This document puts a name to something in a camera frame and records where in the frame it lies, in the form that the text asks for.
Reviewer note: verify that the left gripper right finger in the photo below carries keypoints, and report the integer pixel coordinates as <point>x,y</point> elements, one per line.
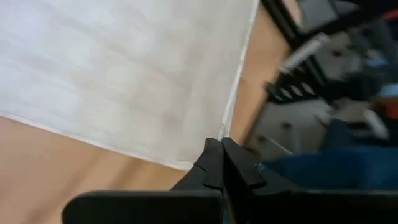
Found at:
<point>280,208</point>

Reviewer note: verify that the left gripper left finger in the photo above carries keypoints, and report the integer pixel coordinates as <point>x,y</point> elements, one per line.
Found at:
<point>186,208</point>

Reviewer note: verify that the white plaid towel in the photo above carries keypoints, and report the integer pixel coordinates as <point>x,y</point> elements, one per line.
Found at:
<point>124,77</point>

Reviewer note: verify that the person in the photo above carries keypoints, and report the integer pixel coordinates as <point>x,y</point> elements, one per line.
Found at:
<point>326,168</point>

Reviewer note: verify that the white strip on frame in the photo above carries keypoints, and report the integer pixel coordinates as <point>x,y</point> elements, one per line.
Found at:
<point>303,53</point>

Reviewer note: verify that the black aluminium table frame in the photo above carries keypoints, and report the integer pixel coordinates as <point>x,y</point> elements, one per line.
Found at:
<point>280,21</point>

